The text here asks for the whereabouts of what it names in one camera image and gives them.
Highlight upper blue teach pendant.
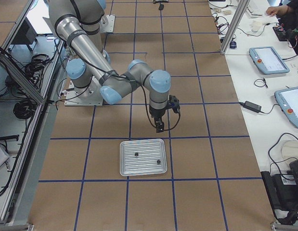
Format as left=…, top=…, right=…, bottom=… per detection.
left=249, top=46, right=290, bottom=75

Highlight black device on desk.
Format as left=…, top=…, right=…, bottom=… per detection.
left=261, top=160, right=298, bottom=225

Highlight blue teach pendant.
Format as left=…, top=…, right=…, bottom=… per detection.
left=249, top=46, right=290, bottom=75
left=274, top=87, right=298, bottom=128

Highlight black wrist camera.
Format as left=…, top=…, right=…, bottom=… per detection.
left=168, top=95, right=181, bottom=114

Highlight ribbed metal tray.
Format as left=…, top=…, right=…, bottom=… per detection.
left=120, top=139, right=168, bottom=177

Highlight person hand at desk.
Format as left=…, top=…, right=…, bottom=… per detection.
left=265, top=5, right=288, bottom=16

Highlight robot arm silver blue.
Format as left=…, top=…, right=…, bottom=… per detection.
left=49, top=0, right=172, bottom=132

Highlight black power adapter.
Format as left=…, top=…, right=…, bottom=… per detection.
left=243, top=101, right=261, bottom=113

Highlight aluminium frame post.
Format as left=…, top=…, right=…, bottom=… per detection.
left=220, top=0, right=250, bottom=55

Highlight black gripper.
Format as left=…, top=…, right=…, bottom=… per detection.
left=149, top=106, right=166, bottom=133

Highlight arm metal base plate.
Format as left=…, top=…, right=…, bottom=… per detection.
left=64, top=74, right=104, bottom=106

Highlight lower blue teach pendant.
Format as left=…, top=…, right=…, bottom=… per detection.
left=274, top=87, right=298, bottom=128

